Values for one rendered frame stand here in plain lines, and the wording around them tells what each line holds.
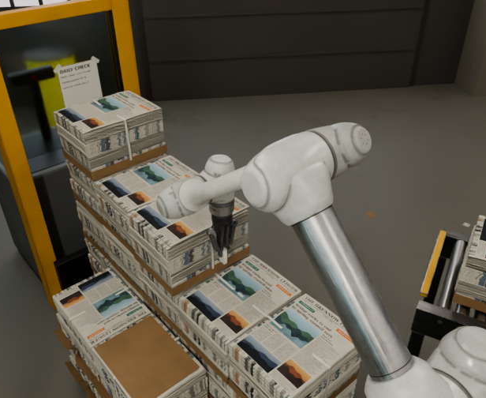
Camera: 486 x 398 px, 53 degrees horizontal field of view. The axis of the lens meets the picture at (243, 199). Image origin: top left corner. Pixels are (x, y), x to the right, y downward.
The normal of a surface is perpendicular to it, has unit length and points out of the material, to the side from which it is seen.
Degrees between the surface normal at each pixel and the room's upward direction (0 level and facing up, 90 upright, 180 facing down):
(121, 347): 0
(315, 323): 1
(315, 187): 51
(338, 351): 0
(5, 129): 90
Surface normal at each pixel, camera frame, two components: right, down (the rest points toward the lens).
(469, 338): 0.15, -0.85
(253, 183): -0.81, 0.28
